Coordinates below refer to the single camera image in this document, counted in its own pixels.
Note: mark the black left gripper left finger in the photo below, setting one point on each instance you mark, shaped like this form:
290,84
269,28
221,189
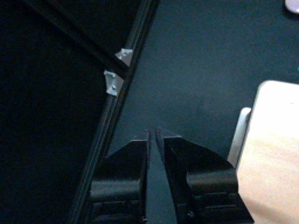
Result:
121,178

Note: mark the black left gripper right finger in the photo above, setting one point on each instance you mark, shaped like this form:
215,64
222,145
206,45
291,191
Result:
202,180

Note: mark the white drawer cabinet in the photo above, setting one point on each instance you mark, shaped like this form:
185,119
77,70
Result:
273,151

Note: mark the pale lilac bowl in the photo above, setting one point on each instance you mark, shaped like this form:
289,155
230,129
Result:
293,5

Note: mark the black aluminium frame rail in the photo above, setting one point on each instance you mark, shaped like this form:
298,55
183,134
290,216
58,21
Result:
113,110

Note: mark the silver corner bracket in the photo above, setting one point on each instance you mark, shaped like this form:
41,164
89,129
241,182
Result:
125,55
113,83

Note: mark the black aluminium frame crossbar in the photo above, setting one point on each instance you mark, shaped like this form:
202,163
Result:
78,35

